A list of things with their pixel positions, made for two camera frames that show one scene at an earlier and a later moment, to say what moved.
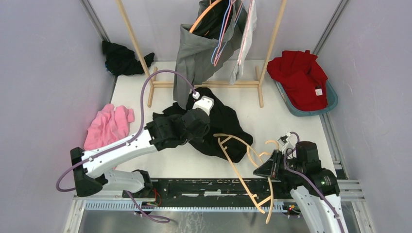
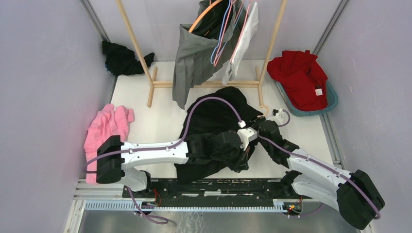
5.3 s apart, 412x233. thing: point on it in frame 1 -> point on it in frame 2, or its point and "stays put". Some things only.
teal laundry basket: (332, 99) stays put
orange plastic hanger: (203, 12) stays put
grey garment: (218, 28) stays put
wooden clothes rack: (151, 74) stays put
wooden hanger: (259, 200) -> (258, 116)
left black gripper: (199, 137) -> (242, 164)
